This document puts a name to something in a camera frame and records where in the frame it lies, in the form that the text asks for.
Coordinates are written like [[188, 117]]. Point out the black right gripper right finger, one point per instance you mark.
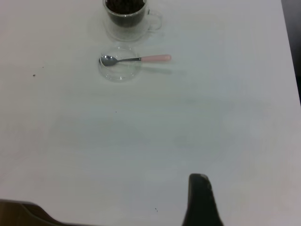
[[201, 202]]

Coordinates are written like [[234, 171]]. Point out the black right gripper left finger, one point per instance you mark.
[[21, 214]]

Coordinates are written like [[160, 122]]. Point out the clear round glass lid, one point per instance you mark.
[[122, 73]]

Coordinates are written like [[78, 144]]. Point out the coffee beans heap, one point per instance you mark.
[[124, 9]]

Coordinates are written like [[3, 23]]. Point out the clear double-wall glass cup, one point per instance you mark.
[[131, 34]]

